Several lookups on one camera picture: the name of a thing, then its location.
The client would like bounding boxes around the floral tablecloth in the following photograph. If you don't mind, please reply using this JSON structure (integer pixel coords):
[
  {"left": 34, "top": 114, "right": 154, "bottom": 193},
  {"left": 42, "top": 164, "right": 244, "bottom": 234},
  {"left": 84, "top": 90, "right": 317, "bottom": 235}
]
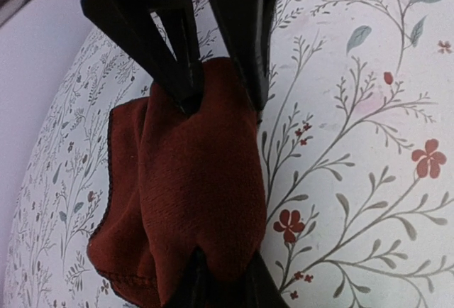
[{"left": 1, "top": 0, "right": 453, "bottom": 307}]

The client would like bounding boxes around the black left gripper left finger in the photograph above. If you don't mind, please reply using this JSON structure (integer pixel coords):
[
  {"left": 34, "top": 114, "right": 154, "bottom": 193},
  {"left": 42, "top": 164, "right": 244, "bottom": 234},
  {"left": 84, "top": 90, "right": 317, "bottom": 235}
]
[{"left": 166, "top": 248, "right": 209, "bottom": 308}]

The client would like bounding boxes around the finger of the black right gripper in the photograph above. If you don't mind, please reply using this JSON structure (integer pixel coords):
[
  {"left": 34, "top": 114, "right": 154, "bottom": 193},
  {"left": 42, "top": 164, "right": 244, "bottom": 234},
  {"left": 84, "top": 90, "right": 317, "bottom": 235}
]
[
  {"left": 81, "top": 0, "right": 204, "bottom": 115},
  {"left": 209, "top": 0, "right": 277, "bottom": 111}
]

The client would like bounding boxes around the dark red towel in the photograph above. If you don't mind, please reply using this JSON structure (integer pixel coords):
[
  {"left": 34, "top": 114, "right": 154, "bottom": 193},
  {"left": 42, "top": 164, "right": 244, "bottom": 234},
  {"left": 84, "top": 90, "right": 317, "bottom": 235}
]
[{"left": 87, "top": 57, "right": 266, "bottom": 307}]

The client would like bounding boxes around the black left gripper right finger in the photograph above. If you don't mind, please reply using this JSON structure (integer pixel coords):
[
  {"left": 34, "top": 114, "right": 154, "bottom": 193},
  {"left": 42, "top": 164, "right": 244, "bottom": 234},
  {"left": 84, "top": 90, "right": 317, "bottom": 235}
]
[{"left": 244, "top": 251, "right": 289, "bottom": 308}]

